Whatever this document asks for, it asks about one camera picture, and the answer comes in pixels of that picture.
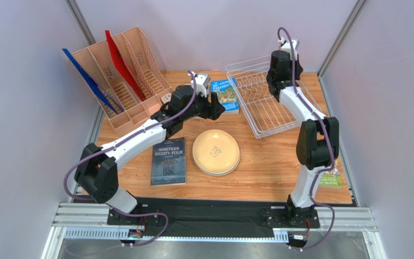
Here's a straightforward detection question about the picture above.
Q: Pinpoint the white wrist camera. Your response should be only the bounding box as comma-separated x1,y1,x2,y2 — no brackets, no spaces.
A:
190,73,211,98
278,38,300,55

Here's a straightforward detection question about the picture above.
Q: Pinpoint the black base mat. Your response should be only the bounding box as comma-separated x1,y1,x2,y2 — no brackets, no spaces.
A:
107,197,320,238

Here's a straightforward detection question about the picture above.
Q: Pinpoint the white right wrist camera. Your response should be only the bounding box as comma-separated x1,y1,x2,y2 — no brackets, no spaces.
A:
278,38,300,55

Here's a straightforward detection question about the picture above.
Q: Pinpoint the red file divider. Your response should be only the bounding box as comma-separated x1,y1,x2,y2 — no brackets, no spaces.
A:
105,30,145,101

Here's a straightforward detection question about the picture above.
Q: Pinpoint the pink desk file organizer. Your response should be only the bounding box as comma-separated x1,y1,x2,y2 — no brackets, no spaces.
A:
71,27,174,137

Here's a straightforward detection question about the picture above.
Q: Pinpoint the blue file divider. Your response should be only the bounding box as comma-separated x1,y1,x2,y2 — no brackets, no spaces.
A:
62,48,124,114

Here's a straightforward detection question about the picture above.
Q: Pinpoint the white power adapter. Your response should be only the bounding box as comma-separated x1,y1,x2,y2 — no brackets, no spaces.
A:
160,93,171,104

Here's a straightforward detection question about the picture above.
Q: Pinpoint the Nineteen Eighty-Four book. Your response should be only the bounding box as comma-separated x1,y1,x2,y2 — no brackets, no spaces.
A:
150,138,187,186

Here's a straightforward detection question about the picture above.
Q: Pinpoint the blue plate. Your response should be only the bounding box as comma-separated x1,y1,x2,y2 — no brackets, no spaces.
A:
194,158,240,176

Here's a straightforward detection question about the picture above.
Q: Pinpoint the blue 26-Storey Treehouse book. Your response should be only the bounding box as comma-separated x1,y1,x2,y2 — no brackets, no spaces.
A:
211,79,239,115

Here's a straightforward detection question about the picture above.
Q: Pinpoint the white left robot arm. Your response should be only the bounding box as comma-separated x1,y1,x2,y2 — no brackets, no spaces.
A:
73,85,225,215

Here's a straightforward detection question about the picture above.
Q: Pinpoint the white wire dish rack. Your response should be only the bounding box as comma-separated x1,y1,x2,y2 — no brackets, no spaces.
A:
225,54,322,140

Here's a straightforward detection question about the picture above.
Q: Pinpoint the aluminium rail frame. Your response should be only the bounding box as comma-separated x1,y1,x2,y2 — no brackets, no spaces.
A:
43,197,386,258

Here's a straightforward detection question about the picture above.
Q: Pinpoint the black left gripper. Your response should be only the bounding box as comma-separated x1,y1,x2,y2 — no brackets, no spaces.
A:
182,87,226,122

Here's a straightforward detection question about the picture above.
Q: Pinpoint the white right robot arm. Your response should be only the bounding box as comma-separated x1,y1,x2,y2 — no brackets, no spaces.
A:
266,50,339,227

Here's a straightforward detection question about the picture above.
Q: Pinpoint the green 65-Storey Treehouse book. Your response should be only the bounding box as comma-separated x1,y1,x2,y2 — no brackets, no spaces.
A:
319,160,342,189

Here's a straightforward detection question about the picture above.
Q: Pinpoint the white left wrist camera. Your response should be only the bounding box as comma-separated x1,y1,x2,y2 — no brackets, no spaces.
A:
190,73,211,98

